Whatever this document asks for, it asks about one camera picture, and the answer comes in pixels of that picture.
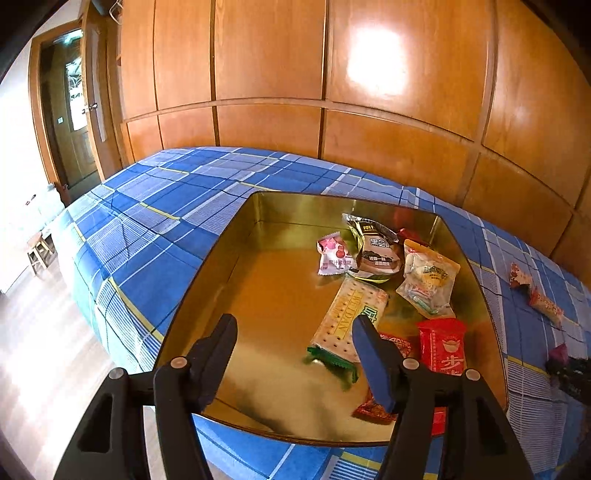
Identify red gold-print snack packet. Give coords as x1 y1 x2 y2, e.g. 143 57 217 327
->
417 318 468 376

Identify small red white snack packet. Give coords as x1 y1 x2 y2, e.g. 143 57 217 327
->
509 261 533 291

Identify short red patterned snack packet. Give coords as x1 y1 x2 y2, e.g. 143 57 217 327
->
529 286 566 325

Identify wooden door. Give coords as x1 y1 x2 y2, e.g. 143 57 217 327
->
28 18 112 204

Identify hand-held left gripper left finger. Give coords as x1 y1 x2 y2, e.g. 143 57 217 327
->
53 314 238 480

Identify gold tin box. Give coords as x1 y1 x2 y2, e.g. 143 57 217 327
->
154 190 509 449

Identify wooden stool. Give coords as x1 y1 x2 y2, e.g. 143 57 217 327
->
27 234 55 277

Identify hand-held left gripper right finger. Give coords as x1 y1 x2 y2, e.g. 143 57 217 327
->
353 316 536 480

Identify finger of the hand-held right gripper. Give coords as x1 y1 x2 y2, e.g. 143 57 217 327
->
546 355 591 409

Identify wooden wardrobe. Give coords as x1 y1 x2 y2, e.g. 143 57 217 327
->
83 0 591 280

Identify long red patterned snack packet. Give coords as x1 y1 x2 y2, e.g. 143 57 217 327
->
353 332 419 425

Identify purple snack packet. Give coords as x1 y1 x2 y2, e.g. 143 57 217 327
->
547 344 572 376

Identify dark brown snack packet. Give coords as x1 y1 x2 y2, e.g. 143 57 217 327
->
342 213 403 283

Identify yellow cracker packet green ends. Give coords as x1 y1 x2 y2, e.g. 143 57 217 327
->
305 277 389 383

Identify clear yellow snack packet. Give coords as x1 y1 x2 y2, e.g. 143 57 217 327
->
396 239 462 320

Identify blue plaid blanket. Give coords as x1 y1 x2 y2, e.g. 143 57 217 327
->
50 147 591 480

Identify pink snack packet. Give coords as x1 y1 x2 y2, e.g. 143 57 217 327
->
316 233 359 277

